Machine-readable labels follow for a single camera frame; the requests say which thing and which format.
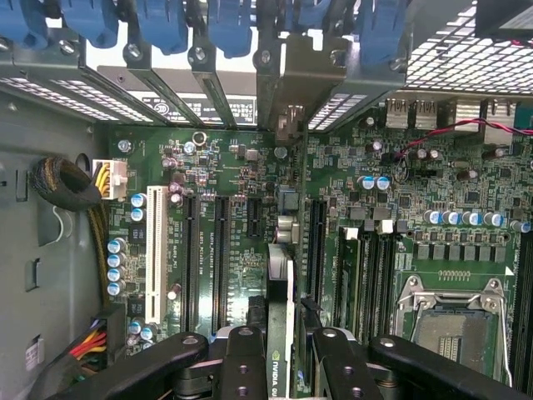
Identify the long black expansion slot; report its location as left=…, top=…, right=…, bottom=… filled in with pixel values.
left=182, top=193, right=202, bottom=334
left=306, top=198, right=329, bottom=308

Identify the red yellow wire bundle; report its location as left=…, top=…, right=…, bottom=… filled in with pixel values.
left=68, top=318, right=110, bottom=370

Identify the blue slot retention clip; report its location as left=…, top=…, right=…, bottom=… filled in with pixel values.
left=135, top=0, right=189, bottom=56
left=207, top=0, right=254, bottom=59
left=0, top=0, right=47, bottom=50
left=61, top=0, right=121, bottom=50
left=286, top=0, right=334, bottom=34
left=356, top=0, right=408, bottom=79

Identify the braided power cable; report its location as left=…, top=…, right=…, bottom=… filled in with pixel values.
left=28, top=155, right=112, bottom=312

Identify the white PCI expansion slot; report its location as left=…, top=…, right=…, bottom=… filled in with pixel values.
left=144, top=184, right=170, bottom=327

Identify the green motherboard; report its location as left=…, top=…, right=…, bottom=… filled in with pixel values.
left=93, top=97, right=533, bottom=400

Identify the black expansion slot blue latch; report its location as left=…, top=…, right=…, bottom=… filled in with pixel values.
left=213, top=194, right=233, bottom=337

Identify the black PC case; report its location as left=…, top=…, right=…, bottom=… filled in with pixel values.
left=0, top=0, right=533, bottom=400

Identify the white power connector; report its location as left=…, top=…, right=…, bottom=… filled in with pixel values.
left=91, top=157, right=129, bottom=202

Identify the black power connector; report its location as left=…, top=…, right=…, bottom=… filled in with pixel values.
left=92, top=302, right=127, bottom=366

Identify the short black expansion slot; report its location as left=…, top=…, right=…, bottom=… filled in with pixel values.
left=247, top=197, right=264, bottom=239

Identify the black case fan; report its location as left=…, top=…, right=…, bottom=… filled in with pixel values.
left=474, top=0, right=533, bottom=43

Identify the CPU socket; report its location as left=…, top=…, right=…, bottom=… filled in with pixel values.
left=393, top=274, right=516, bottom=388

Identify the silver rear port block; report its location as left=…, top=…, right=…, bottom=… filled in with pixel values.
left=485, top=98, right=517, bottom=146
left=452, top=99, right=484, bottom=133
left=414, top=99, right=438, bottom=129
left=385, top=97, right=410, bottom=129

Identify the red and black wire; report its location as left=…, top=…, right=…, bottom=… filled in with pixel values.
left=393, top=117, right=533, bottom=168

